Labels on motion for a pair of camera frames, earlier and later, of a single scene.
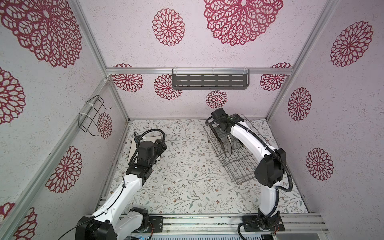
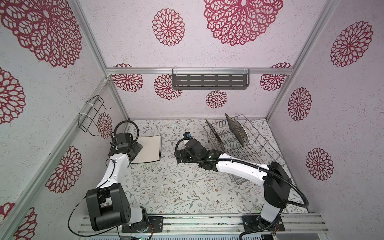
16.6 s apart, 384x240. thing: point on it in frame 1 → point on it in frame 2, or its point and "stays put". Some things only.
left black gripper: [159, 146] → [136, 147]
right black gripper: [217, 128] → [183, 153]
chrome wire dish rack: [239, 161] stays put
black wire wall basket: [88, 121] stays put
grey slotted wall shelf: [210, 78] stays put
